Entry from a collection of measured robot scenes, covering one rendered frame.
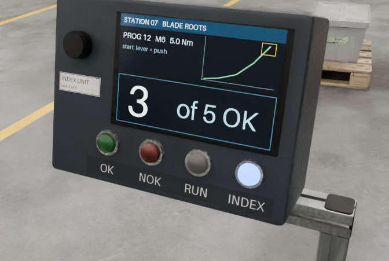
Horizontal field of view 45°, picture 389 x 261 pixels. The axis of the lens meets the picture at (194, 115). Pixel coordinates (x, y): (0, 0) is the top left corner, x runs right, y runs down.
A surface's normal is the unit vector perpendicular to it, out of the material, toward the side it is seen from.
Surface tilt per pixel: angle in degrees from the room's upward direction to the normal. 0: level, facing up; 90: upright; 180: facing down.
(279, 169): 75
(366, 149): 0
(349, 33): 96
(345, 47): 96
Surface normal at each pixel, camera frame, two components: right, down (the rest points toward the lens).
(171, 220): 0.00, -0.90
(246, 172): -0.39, 0.08
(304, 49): 0.00, 0.22
